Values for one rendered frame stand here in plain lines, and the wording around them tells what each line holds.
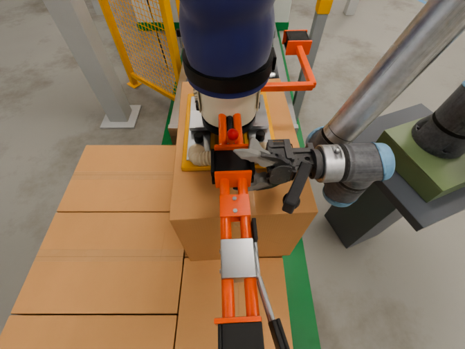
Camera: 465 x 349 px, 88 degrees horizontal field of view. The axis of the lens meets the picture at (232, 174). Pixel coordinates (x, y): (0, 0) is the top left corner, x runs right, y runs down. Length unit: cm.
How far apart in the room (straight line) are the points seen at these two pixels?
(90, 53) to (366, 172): 187
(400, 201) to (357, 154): 51
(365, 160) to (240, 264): 35
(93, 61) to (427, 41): 191
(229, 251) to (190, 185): 30
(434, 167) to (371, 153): 53
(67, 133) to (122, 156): 123
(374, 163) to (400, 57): 22
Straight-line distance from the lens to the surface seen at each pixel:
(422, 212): 110
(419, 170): 110
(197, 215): 66
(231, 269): 45
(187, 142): 77
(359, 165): 60
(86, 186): 136
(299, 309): 158
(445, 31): 63
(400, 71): 64
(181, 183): 72
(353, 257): 176
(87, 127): 254
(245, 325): 43
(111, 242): 116
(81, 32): 202
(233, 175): 53
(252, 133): 78
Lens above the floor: 154
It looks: 56 degrees down
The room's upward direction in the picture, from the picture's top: straight up
